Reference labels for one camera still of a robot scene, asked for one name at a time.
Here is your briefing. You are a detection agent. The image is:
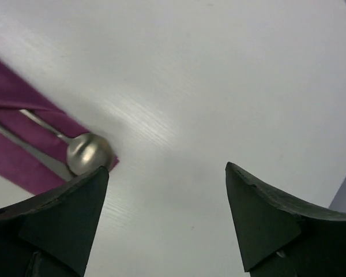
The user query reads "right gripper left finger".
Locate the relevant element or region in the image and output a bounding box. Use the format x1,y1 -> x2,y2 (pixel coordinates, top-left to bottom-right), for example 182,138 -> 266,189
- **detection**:
0,167 -> 109,276

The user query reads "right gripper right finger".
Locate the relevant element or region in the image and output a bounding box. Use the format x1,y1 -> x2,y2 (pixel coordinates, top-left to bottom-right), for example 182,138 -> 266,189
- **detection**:
225,162 -> 346,276

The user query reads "silver metal utensil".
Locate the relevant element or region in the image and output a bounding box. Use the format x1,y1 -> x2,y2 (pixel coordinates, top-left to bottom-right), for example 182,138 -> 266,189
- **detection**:
0,124 -> 74,182

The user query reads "silver metal spoon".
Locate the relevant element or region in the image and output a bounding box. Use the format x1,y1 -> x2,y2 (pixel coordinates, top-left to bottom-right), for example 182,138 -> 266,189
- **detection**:
20,109 -> 116,175

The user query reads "purple cloth napkin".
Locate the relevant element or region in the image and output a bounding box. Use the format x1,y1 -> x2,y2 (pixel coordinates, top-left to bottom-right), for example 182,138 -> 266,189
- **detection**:
0,61 -> 88,194

